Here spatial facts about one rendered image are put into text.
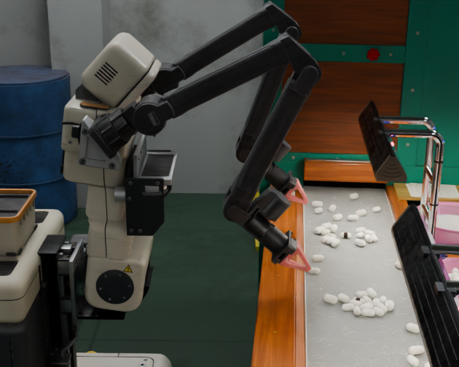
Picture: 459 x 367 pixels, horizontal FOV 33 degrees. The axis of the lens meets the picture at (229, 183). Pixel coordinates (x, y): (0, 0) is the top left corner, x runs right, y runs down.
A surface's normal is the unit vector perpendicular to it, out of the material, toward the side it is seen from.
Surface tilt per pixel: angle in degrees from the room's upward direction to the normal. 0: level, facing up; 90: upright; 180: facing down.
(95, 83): 90
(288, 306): 0
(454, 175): 90
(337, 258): 0
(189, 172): 90
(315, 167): 90
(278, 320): 0
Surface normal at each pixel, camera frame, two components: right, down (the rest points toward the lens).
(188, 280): 0.01, -0.95
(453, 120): -0.08, 0.32
